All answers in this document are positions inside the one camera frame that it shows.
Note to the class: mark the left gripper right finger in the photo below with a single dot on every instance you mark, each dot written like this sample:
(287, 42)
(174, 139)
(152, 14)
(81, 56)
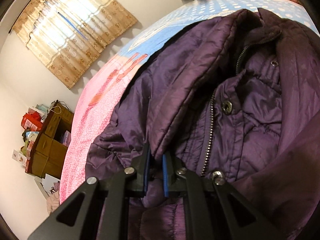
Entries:
(213, 208)

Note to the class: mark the brown wooden cabinet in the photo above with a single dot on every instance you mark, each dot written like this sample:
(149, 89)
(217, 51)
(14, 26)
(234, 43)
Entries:
(48, 152)

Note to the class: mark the purple puffer jacket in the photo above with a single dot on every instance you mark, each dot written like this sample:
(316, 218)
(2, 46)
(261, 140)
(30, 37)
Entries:
(237, 94)

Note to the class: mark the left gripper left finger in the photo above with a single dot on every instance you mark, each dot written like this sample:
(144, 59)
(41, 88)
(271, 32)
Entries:
(99, 207)

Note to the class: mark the beige patterned window curtain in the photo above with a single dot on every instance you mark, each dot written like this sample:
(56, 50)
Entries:
(67, 36)

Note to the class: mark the stacked books in cabinet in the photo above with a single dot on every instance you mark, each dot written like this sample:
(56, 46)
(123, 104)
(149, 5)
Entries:
(66, 138)

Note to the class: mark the pile of clothes on floor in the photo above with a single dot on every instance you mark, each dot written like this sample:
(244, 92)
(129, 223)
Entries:
(53, 200)

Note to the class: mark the red gift box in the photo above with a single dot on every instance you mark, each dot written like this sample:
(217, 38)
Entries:
(32, 121)

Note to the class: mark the white greeting card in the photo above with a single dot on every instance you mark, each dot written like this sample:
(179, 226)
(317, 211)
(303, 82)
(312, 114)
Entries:
(19, 157)

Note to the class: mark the pink and blue bedspread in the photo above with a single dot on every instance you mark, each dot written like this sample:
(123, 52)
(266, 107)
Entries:
(103, 91)

